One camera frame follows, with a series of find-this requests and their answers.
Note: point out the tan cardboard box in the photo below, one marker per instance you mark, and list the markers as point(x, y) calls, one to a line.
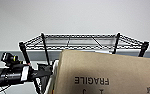
point(104, 73)

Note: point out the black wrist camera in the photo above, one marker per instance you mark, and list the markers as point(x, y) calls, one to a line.
point(9, 58)

